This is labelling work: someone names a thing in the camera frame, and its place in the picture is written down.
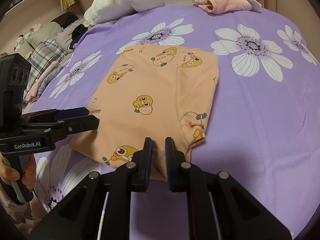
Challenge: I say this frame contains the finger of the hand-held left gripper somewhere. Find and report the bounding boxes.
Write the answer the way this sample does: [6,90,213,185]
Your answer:
[19,107,90,125]
[21,115,100,140]

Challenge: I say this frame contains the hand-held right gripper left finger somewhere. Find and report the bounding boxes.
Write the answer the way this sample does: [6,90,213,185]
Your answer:
[30,137,153,240]

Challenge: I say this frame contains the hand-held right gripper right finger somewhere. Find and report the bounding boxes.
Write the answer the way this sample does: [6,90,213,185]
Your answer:
[164,137,292,240]

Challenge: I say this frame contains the orange cartoon print shirt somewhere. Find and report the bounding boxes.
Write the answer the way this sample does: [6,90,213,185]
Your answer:
[69,44,220,182]

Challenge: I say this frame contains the dark navy clothes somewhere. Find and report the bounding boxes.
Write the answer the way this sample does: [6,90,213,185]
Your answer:
[69,24,89,50]

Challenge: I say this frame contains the person's left hand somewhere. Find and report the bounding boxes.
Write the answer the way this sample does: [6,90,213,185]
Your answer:
[0,155,37,195]

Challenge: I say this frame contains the grey folded garment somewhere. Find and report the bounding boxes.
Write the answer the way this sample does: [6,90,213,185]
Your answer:
[37,60,73,98]

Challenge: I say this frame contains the pale pink folded garment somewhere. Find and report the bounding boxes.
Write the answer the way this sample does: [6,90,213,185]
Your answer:
[26,60,60,100]

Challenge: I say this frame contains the white plush toy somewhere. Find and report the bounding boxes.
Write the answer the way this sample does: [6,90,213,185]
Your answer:
[14,24,43,53]

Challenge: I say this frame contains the grey pillow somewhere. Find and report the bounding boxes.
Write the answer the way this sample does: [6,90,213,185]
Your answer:
[55,25,85,53]
[27,21,63,45]

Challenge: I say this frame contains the purple floral bed sheet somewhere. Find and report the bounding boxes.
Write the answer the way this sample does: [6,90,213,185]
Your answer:
[21,4,320,240]

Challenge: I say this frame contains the dark brown pillow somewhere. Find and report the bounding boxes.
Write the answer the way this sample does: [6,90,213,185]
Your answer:
[51,12,79,27]

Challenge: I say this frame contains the white fluffy blanket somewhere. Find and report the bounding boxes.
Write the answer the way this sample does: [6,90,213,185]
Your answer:
[84,0,165,27]

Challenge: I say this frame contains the pink rolled garment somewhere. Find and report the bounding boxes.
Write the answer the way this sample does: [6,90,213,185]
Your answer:
[195,0,252,14]

